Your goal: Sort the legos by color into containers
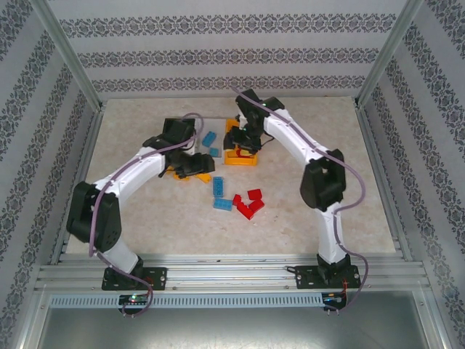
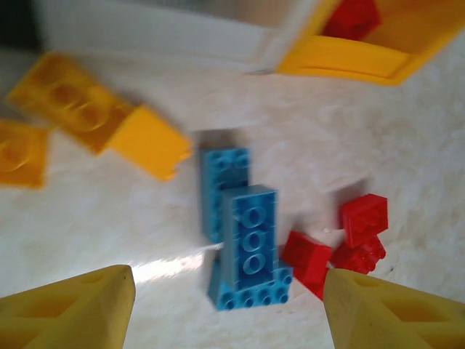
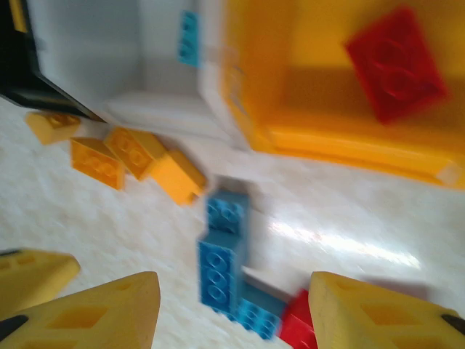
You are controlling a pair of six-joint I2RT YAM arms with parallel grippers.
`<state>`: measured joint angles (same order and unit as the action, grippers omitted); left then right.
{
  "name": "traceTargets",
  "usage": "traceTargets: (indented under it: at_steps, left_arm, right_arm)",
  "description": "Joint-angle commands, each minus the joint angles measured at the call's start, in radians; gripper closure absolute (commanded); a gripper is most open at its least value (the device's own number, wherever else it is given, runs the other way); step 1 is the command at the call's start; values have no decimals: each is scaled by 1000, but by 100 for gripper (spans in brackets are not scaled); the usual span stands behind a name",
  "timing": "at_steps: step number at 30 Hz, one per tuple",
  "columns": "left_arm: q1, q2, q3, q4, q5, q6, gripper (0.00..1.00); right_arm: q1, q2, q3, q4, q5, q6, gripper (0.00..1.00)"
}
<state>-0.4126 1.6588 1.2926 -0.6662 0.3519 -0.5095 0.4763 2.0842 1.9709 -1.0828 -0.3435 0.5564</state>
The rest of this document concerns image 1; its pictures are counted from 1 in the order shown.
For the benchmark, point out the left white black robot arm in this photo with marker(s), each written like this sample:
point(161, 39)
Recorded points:
point(130, 171)

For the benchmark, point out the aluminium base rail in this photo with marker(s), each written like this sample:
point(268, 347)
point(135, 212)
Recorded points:
point(232, 269)

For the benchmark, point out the orange plastic bin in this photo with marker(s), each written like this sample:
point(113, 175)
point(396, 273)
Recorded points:
point(236, 161)

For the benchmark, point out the blue lego brick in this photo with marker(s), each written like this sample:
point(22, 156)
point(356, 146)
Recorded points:
point(214, 151)
point(218, 186)
point(209, 138)
point(222, 204)

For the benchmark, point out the aluminium frame post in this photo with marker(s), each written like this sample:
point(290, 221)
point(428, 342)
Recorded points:
point(386, 58)
point(69, 58)

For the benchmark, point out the aluminium table side rail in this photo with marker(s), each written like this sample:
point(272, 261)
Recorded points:
point(83, 163)
point(383, 181)

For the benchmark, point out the white plastic bin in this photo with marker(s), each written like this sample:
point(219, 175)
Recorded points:
point(218, 127)

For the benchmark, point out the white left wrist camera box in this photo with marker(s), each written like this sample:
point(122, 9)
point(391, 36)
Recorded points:
point(189, 145)

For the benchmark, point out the grey metal sheet panel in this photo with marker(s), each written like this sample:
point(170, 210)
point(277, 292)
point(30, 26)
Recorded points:
point(232, 331)

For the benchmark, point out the short aluminium corner post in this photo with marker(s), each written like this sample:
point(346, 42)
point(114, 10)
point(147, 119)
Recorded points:
point(34, 327)
point(434, 327)

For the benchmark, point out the small green circuit board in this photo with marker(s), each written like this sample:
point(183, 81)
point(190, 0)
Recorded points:
point(334, 299)
point(140, 300)

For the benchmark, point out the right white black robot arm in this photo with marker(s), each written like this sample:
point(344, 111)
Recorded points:
point(290, 134)

